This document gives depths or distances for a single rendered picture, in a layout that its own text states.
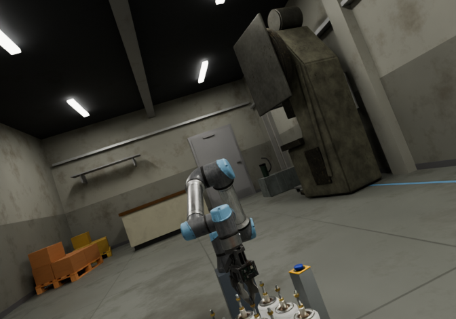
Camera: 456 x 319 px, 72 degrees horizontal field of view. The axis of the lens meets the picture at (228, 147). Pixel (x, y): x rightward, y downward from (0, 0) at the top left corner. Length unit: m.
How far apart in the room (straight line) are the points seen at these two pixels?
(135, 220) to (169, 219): 0.67
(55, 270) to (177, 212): 2.34
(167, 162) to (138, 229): 2.81
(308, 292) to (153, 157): 7.87
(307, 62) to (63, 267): 5.13
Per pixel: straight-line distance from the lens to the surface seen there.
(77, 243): 8.26
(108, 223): 9.13
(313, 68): 4.43
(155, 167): 8.99
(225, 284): 1.84
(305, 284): 1.45
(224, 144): 9.12
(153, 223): 6.72
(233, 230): 1.16
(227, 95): 9.54
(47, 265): 6.47
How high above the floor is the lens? 0.80
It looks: 4 degrees up
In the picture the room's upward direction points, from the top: 20 degrees counter-clockwise
